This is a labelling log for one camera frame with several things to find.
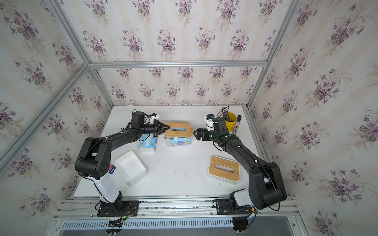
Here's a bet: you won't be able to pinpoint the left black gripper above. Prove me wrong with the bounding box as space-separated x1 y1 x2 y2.
138 120 169 139

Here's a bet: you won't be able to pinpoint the clear plastic tissue box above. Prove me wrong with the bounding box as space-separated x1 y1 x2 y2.
164 122 194 147

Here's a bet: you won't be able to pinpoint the bamboo tissue box lid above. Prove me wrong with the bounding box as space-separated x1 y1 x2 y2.
165 122 194 138

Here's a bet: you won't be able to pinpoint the blue tissue paper pack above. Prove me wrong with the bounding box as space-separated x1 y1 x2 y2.
165 137 192 147

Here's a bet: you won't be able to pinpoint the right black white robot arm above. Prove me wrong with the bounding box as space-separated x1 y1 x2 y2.
194 114 287 209

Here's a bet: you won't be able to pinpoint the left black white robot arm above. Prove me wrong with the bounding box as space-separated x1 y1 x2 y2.
74 111 170 204

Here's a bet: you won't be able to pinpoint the white bamboo-lid tissue box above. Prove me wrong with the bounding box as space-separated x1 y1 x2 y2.
207 155 240 184

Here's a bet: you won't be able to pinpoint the white plastic box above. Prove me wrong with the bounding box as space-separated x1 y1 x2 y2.
114 151 148 187

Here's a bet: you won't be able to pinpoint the pencils in cup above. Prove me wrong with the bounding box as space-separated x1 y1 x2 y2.
220 106 230 122

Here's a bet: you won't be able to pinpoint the yellow pen cup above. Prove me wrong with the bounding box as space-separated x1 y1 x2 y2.
225 112 237 133

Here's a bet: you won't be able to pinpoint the black marker pen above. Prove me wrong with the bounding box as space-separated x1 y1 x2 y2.
233 115 242 135

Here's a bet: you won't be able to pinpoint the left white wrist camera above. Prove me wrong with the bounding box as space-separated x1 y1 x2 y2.
147 113 159 124

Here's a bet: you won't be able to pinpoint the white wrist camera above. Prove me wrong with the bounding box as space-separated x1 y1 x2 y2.
147 113 159 124
204 114 214 131

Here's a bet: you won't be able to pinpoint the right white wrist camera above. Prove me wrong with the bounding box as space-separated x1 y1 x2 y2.
204 114 214 131

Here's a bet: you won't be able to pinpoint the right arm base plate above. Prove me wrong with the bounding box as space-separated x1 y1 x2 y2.
212 199 253 215

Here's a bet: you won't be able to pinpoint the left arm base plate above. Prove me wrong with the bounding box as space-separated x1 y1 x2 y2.
95 201 140 217

